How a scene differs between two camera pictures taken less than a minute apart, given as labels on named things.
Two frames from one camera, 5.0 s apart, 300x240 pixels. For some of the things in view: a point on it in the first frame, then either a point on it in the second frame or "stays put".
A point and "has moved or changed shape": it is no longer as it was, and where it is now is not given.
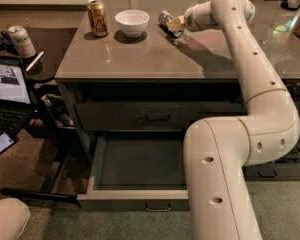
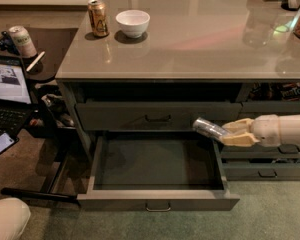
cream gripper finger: [177, 33] -> [242, 125]
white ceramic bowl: [133, 22] stays put
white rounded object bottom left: [8, 218] stays put
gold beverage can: [97, 12] stays put
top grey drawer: [152, 115] stays put
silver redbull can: [164, 17] has moved or changed shape
